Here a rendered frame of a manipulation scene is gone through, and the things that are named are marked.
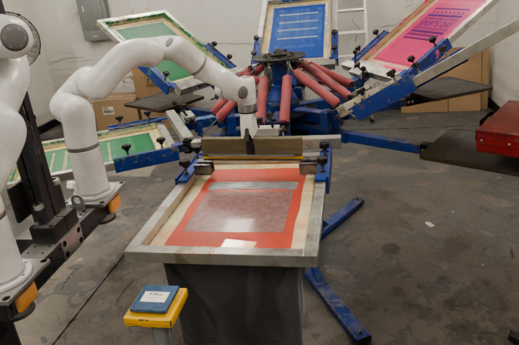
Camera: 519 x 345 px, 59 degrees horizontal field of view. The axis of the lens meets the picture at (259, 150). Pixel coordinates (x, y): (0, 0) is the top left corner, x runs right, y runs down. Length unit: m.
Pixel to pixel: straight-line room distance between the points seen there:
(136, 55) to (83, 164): 0.36
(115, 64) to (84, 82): 0.10
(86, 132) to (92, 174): 0.13
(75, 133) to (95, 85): 0.15
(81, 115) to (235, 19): 4.71
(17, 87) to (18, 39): 0.12
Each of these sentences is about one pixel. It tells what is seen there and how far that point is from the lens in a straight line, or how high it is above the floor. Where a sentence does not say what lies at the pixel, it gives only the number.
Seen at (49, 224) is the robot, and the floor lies 1.17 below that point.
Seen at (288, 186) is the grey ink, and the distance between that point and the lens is 1.79.
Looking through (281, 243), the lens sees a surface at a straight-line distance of 1.45.
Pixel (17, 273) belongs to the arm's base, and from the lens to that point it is 1.21.
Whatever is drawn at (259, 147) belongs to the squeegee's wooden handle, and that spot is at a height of 1.10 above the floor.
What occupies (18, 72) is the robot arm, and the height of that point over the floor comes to 1.59.
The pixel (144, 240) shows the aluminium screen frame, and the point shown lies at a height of 0.99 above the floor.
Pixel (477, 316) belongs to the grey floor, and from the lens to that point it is 2.74.
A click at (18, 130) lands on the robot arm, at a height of 1.49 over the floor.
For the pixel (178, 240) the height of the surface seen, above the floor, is 0.96.
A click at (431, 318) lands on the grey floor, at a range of 2.68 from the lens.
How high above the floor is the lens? 1.73
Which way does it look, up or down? 21 degrees down
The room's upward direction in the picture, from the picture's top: 6 degrees counter-clockwise
